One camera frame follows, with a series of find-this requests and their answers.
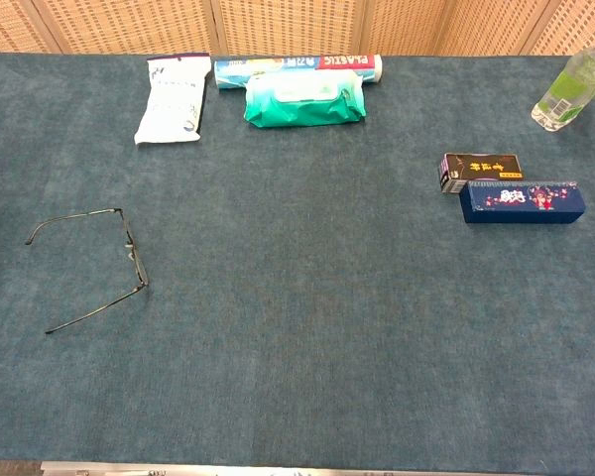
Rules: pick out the white plastic pouch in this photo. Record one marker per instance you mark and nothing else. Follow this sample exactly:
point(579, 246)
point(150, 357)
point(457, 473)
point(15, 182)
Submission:
point(171, 101)

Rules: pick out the green wet wipes pack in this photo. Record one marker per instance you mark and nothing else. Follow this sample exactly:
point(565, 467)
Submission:
point(302, 106)

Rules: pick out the black box with gold text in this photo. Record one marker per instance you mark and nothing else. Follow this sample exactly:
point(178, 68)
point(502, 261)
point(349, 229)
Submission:
point(481, 168)

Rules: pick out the woven rattan folding screen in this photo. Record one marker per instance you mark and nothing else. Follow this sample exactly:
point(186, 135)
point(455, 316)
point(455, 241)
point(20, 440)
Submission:
point(297, 25)

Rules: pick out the thin-framed eyeglasses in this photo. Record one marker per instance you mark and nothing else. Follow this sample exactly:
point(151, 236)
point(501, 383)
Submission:
point(127, 238)

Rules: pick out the clear bottle with green label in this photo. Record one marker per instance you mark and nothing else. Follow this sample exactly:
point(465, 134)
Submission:
point(570, 86)

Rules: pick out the blue felt table cover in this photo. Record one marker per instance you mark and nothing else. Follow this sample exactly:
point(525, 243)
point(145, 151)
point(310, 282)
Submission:
point(297, 277)

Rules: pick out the plastic wrap roll box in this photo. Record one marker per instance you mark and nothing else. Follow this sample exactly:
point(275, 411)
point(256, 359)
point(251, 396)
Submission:
point(297, 63)

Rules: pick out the dark blue illustrated box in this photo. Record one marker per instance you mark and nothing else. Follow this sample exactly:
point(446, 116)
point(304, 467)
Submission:
point(523, 202)

